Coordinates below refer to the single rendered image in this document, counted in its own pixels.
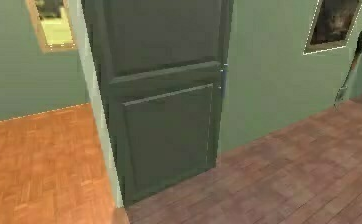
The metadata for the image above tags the brown floor lamp post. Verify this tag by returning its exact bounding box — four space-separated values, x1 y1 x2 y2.
332 29 362 111

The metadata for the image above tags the grey door handle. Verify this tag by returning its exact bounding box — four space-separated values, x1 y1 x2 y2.
219 62 229 100

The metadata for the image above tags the wooden framed yellow picture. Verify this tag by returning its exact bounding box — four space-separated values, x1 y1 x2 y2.
24 0 78 54

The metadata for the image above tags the dark green panelled room door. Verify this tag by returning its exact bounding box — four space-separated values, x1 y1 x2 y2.
81 0 235 208

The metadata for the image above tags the wooden framed dark picture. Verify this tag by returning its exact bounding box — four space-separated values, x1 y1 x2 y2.
302 0 362 56

